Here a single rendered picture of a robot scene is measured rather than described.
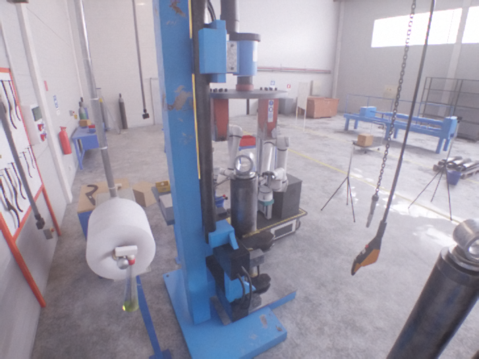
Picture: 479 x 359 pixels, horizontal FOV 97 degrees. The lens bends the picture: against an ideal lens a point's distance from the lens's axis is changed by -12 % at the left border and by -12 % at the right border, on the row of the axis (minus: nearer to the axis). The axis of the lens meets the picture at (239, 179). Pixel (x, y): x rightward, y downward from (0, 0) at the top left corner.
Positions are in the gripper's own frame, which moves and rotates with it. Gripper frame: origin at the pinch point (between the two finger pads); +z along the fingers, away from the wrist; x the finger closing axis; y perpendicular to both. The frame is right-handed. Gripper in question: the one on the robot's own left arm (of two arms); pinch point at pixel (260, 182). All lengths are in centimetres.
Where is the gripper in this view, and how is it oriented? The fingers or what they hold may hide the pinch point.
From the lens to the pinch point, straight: 206.5
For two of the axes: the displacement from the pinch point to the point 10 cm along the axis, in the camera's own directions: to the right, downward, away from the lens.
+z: -6.4, 3.1, -7.0
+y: 7.7, 2.6, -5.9
